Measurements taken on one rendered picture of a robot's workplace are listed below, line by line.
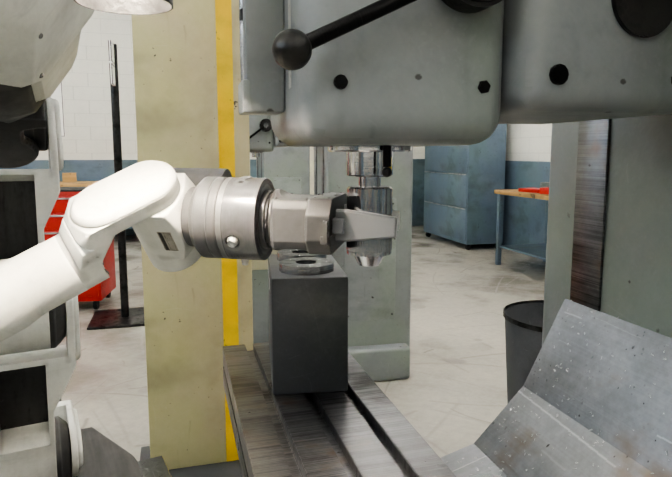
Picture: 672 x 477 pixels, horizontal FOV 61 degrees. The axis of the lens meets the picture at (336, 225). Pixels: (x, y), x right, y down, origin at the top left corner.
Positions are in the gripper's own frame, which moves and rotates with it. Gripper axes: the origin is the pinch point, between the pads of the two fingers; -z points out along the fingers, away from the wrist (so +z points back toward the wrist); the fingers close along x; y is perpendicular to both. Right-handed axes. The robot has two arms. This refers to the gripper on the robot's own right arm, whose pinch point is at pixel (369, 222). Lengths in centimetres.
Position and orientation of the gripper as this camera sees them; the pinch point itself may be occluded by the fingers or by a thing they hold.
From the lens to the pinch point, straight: 59.5
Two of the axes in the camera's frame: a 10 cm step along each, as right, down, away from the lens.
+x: 1.7, -1.2, 9.8
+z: -9.9, -0.4, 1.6
